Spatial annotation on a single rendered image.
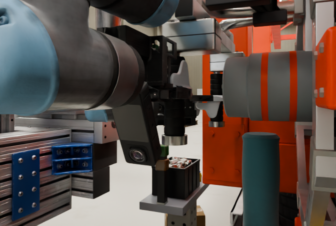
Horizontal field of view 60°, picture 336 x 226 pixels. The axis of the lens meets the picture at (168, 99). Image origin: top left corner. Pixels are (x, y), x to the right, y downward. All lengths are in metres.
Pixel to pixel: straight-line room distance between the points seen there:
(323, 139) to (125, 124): 0.23
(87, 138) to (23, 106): 0.79
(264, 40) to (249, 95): 2.45
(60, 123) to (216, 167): 0.56
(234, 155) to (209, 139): 0.10
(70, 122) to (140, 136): 0.69
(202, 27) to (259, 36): 2.56
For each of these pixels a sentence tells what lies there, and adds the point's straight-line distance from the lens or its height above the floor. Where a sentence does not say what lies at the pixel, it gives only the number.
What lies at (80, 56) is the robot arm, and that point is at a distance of 0.22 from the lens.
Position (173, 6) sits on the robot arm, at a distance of 0.37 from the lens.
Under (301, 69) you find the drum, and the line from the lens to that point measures 0.57.
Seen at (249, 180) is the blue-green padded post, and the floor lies 0.63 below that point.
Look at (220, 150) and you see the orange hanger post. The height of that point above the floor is 0.65.
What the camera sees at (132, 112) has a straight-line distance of 0.34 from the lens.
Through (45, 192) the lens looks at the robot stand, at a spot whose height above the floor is 0.55.
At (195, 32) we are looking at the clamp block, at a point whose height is 0.93.
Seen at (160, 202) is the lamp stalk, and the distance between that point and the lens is 1.10.
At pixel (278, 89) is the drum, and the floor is 0.84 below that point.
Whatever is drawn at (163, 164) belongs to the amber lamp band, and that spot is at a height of 0.59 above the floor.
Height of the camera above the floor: 0.82
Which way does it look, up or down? level
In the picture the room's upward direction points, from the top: straight up
